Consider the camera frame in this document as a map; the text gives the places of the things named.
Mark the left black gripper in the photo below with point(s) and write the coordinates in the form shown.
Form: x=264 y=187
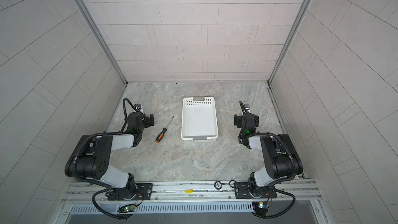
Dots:
x=147 y=120

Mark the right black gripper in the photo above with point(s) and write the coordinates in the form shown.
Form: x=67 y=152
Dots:
x=239 y=120

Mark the orange black handled screwdriver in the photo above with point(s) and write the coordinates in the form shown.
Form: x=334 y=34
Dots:
x=160 y=136

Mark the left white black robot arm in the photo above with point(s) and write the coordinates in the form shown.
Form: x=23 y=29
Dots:
x=90 y=160

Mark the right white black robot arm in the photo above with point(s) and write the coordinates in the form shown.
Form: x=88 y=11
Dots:
x=281 y=161

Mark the white plastic bin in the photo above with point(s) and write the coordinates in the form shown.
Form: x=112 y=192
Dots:
x=199 y=120

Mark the right circuit board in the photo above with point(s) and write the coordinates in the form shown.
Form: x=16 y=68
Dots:
x=260 y=205

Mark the circuit board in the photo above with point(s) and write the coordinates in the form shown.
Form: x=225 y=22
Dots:
x=260 y=205
x=127 y=209

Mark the left circuit board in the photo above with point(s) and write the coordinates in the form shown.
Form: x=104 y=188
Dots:
x=127 y=209

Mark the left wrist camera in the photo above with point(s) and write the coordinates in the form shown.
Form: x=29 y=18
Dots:
x=138 y=107

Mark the aluminium mounting rail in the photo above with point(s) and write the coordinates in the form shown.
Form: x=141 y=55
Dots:
x=205 y=191

